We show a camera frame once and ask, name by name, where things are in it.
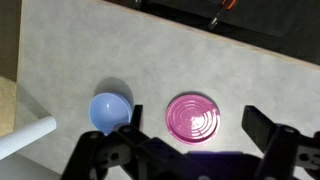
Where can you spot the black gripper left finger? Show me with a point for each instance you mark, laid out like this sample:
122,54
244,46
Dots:
133,150

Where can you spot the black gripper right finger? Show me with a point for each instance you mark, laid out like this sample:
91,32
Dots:
283,150

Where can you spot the blue plastic bowl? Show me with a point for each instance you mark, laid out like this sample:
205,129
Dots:
108,113

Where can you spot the white paper towel roll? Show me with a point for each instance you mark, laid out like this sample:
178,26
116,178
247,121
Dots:
23,136

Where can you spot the orange black clamp tool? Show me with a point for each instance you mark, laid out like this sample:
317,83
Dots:
221,11

